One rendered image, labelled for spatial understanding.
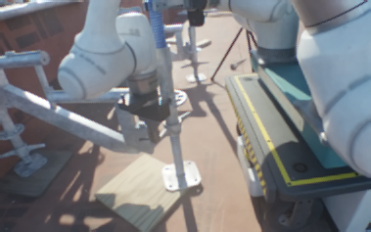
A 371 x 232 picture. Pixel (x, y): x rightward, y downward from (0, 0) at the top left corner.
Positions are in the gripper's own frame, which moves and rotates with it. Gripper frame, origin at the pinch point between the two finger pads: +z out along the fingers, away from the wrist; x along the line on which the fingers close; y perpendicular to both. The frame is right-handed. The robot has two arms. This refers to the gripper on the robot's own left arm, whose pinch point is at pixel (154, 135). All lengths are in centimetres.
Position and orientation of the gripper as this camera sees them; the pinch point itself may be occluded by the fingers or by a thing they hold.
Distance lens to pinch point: 78.6
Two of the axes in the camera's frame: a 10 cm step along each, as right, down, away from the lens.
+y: 5.4, -4.8, 6.9
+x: -8.3, -2.1, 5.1
